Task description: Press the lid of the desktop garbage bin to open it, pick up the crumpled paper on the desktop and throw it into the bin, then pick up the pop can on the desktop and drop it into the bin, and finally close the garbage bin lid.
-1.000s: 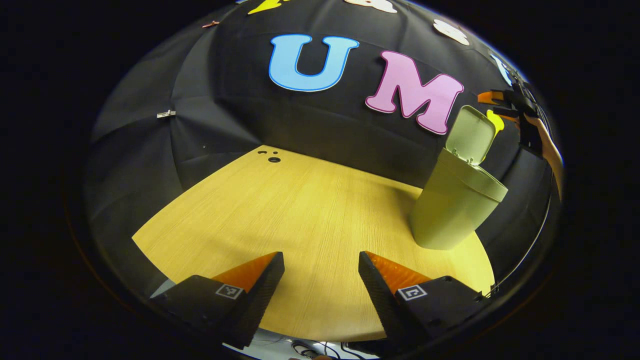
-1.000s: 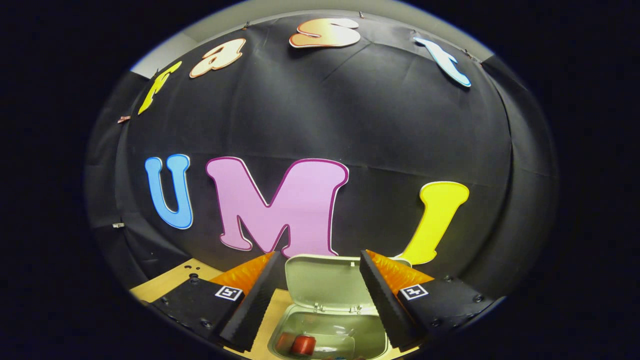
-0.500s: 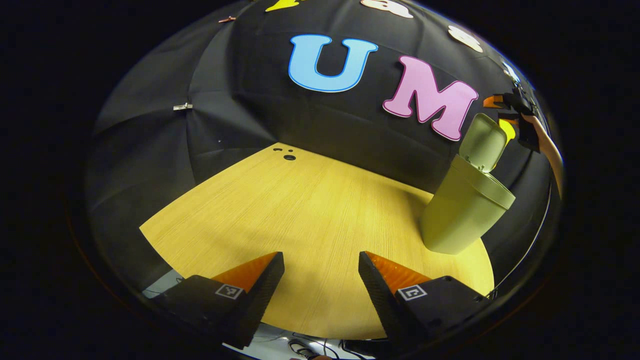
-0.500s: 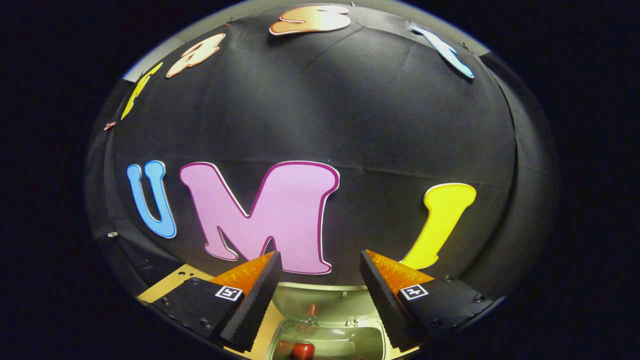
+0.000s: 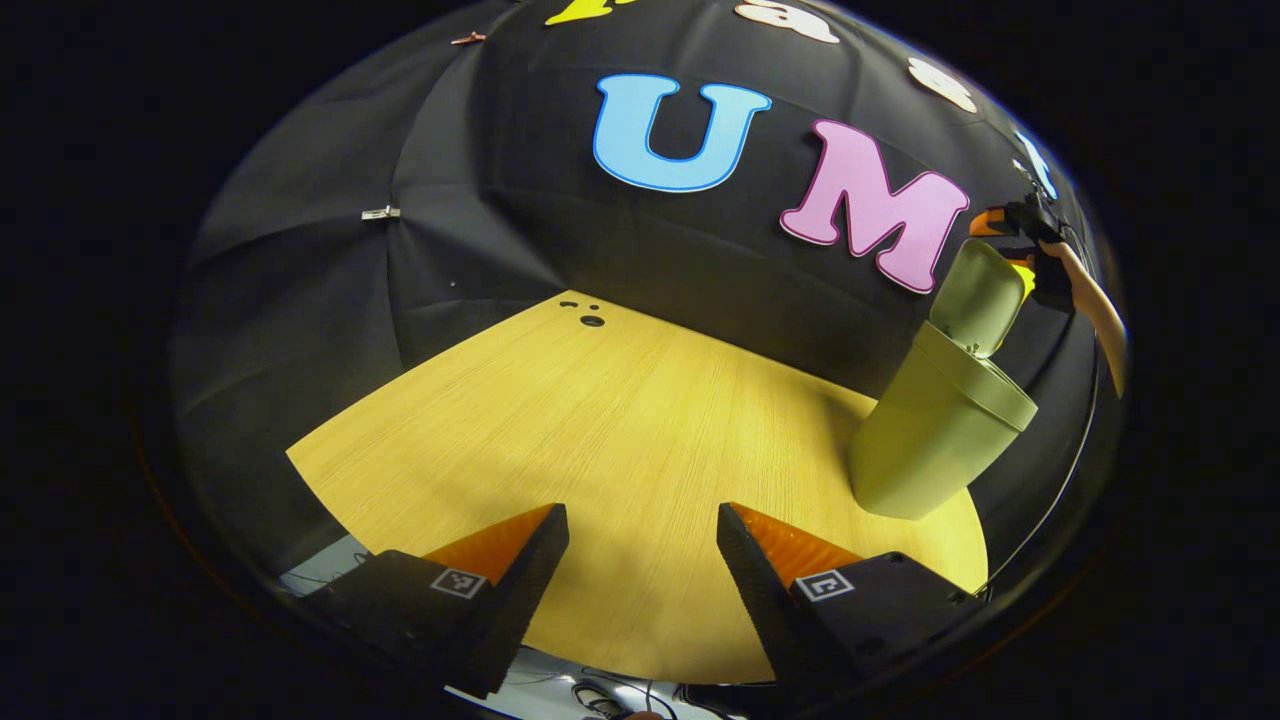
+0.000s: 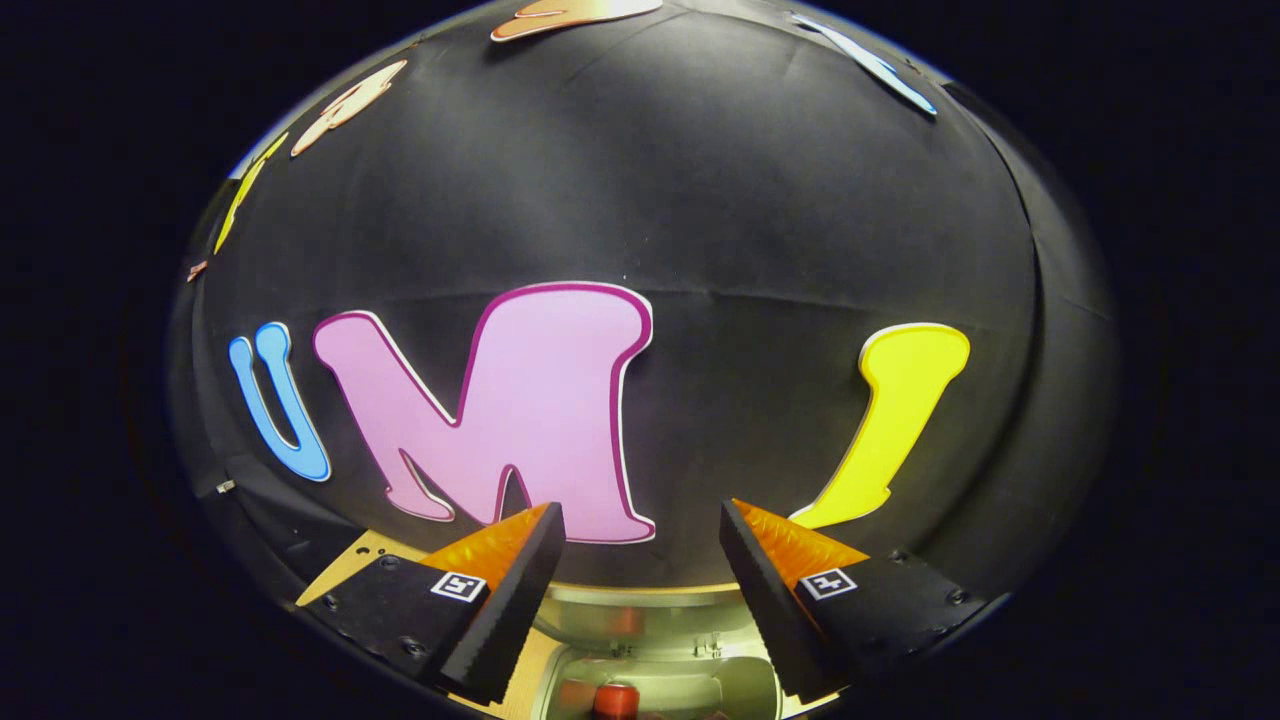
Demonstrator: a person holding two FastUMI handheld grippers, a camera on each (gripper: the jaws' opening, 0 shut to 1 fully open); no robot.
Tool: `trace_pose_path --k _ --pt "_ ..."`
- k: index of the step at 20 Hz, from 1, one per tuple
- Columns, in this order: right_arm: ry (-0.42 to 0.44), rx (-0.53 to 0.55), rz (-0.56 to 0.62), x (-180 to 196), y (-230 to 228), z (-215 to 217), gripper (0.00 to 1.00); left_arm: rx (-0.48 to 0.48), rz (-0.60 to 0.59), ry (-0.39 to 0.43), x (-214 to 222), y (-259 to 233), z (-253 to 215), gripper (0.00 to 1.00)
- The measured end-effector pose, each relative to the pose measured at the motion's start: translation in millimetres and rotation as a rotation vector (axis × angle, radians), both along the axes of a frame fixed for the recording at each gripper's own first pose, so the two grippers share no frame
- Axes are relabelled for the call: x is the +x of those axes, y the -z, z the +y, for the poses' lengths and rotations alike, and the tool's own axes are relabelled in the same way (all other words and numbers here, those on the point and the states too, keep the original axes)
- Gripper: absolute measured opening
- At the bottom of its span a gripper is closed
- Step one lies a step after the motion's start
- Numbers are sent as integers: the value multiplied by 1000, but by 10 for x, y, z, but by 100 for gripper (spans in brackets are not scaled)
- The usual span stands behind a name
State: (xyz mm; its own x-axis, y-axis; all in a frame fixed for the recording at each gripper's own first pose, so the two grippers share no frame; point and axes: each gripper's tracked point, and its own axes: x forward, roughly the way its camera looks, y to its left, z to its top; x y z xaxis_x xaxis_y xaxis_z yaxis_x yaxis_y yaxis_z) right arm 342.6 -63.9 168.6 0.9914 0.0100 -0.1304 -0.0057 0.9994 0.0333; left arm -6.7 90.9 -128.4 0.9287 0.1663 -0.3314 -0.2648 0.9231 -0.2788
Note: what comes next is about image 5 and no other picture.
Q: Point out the small silver cloth clip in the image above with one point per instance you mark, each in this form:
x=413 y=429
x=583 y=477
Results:
x=380 y=212

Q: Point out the wooden desktop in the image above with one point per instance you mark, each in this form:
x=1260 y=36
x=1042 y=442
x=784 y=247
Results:
x=620 y=420

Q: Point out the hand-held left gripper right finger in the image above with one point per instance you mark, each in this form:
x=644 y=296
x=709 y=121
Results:
x=765 y=600

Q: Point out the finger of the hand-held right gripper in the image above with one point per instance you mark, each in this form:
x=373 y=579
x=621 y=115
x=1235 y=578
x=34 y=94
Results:
x=990 y=222

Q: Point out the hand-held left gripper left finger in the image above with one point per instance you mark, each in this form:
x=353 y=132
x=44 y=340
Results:
x=520 y=600

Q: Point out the small copper cloth clip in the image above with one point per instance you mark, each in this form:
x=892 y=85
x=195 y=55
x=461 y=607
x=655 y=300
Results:
x=467 y=39

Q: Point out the pale green desktop garbage bin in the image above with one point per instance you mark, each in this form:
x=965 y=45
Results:
x=930 y=450

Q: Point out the black backdrop cloth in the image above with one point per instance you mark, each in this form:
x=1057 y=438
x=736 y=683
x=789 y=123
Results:
x=520 y=250

